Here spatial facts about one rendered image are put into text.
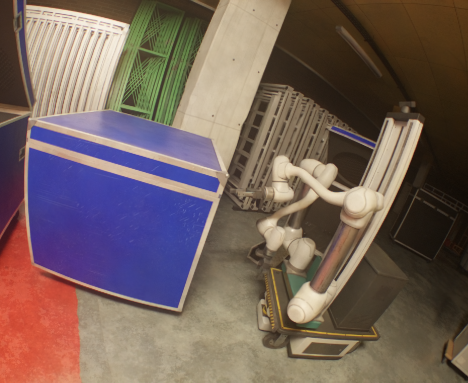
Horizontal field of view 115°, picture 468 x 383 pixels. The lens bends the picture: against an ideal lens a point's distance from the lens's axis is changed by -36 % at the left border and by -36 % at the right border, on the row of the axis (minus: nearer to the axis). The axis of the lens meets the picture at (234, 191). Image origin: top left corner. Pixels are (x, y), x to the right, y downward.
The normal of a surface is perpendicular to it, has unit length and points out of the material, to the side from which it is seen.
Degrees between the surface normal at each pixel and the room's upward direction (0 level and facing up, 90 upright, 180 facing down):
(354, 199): 84
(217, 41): 90
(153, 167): 90
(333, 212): 90
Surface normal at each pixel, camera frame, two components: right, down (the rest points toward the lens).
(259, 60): 0.48, 0.43
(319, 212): -0.57, 0.05
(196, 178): 0.14, 0.35
